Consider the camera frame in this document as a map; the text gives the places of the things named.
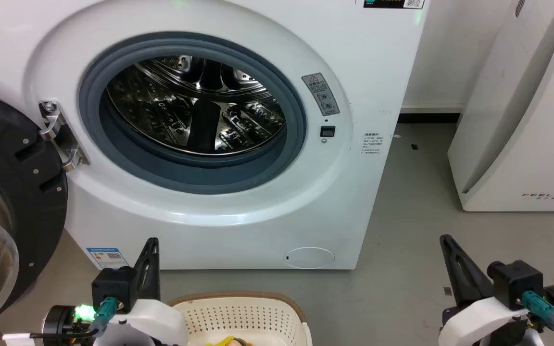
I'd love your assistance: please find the grey warning sticker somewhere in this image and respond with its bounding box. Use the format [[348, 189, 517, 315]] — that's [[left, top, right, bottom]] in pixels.
[[301, 73, 340, 117]]

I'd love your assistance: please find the teal plug right camera cable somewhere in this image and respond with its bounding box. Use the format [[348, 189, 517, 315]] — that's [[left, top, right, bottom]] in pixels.
[[521, 290, 554, 346]]

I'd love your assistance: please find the cream perforated laundry basket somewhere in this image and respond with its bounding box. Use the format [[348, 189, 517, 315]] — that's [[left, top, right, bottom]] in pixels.
[[169, 291, 313, 346]]

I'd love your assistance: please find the stainless steel washing machine drum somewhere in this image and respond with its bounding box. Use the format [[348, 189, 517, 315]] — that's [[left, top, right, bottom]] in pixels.
[[105, 55, 287, 156]]

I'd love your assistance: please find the grey rubber door gasket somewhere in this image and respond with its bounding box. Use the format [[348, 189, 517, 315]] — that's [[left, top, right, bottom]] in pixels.
[[78, 32, 307, 195]]

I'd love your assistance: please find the small text sticker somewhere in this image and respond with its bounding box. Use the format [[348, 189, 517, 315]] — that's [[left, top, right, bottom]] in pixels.
[[362, 133, 383, 157]]

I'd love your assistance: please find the oval drain filter cover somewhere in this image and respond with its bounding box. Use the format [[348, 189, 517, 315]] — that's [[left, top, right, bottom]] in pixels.
[[284, 247, 335, 269]]

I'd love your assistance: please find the white front-load washing machine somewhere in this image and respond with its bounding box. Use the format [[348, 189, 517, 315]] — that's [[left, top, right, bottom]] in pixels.
[[0, 0, 430, 271]]

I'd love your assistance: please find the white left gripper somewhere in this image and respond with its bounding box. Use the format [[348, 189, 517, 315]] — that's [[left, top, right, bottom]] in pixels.
[[93, 237, 189, 346]]

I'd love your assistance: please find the white air purifier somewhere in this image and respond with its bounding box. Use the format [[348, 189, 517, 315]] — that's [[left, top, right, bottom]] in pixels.
[[447, 0, 554, 212]]

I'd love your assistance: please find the black control panel label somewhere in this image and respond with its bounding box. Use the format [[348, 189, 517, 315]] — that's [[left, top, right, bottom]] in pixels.
[[363, 0, 425, 9]]

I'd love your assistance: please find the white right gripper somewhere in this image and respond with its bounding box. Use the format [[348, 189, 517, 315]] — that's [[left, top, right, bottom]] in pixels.
[[438, 234, 537, 346]]

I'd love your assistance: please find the blue energy label sticker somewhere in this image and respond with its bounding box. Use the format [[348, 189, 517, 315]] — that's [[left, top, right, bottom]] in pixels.
[[86, 247, 129, 271]]

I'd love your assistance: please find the black washing machine door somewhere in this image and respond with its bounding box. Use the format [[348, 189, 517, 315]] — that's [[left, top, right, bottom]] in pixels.
[[0, 88, 69, 337]]

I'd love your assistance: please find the metal door hinge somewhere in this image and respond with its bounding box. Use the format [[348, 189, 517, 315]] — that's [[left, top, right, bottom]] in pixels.
[[39, 100, 90, 173]]

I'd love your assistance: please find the yellow item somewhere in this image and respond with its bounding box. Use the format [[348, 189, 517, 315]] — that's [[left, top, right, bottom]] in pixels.
[[204, 336, 254, 346]]

